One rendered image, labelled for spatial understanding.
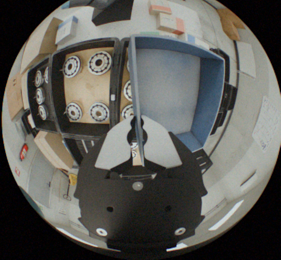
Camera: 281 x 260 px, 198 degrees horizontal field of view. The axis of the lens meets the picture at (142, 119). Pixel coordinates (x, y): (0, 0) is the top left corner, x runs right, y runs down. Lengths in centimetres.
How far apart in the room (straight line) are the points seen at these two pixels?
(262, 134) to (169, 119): 292
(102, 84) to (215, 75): 39
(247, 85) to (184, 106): 289
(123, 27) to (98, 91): 41
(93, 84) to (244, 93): 311
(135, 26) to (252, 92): 288
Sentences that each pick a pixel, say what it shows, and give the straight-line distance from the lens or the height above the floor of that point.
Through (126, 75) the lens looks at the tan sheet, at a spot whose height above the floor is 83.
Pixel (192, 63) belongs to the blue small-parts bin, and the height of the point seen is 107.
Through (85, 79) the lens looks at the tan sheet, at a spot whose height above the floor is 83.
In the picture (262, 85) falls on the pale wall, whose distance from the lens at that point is 297.
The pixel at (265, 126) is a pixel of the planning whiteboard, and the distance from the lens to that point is 296.
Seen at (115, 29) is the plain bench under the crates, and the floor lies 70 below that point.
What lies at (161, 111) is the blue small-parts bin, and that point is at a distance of 19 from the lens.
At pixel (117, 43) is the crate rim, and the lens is 32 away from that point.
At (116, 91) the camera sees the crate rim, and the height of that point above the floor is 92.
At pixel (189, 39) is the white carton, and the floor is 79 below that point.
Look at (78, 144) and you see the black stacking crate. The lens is 68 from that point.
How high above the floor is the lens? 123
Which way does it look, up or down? 57 degrees down
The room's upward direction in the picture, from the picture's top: 163 degrees clockwise
